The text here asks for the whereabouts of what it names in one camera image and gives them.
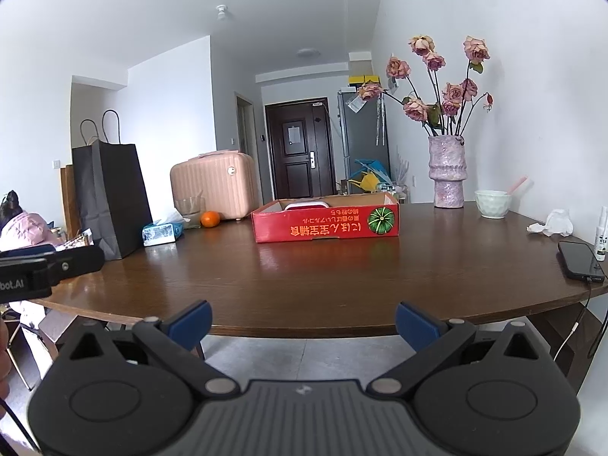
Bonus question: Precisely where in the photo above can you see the black smartphone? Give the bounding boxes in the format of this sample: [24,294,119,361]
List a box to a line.
[557,241,605,283]

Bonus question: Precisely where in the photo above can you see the person in pink jacket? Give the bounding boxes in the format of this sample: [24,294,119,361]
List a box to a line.
[0,190,61,251]

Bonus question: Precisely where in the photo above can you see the pink suitcase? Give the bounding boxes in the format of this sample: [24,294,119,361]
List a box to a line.
[170,150,261,220]

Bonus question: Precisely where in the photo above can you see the grey refrigerator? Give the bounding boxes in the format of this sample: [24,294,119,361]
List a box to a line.
[337,87,391,193]

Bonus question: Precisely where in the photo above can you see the yellow box on fridge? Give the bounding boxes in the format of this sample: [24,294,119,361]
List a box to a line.
[348,75,380,87]

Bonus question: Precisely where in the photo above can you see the dark brown entrance door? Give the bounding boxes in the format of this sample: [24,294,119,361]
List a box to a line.
[265,98,337,199]

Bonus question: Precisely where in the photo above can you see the crumpled white tissue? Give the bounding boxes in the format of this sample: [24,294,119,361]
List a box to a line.
[527,209,574,237]

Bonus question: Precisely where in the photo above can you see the ceiling sprinkler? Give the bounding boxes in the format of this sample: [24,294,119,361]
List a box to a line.
[217,4,230,21]

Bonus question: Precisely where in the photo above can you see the pink spoon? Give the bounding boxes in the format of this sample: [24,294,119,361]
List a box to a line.
[507,176,527,196]

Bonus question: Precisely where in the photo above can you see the blue tissue pack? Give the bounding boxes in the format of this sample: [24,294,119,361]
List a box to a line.
[142,221,184,247]

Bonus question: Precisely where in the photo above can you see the ceiling lamp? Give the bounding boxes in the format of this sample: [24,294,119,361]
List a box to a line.
[297,47,320,59]

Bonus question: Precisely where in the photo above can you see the pale green bowl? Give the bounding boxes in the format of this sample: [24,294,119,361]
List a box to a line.
[475,190,511,219]

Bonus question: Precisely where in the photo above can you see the clear glass cup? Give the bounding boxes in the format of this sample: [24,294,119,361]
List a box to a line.
[174,193,205,230]

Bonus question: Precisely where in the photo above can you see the red cardboard box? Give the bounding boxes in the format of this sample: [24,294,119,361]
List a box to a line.
[250,193,400,243]

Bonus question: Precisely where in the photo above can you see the person's left hand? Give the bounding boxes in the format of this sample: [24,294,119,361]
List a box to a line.
[0,320,11,401]

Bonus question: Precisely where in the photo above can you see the pink textured vase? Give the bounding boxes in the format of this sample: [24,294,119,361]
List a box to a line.
[429,135,468,209]

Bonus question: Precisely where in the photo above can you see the blue yellow toy pile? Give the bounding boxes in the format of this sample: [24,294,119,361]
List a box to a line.
[347,160,393,193]

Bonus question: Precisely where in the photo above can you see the white spray bottle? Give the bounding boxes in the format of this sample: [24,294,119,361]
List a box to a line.
[594,206,608,261]

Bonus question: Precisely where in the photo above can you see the orange fruit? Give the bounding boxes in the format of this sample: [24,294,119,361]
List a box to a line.
[200,211,222,228]

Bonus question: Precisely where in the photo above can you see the dried pink roses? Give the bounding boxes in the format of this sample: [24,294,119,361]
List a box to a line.
[348,34,494,138]

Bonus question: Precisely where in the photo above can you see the black paper bag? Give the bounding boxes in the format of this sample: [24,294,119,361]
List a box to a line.
[72,123,152,260]

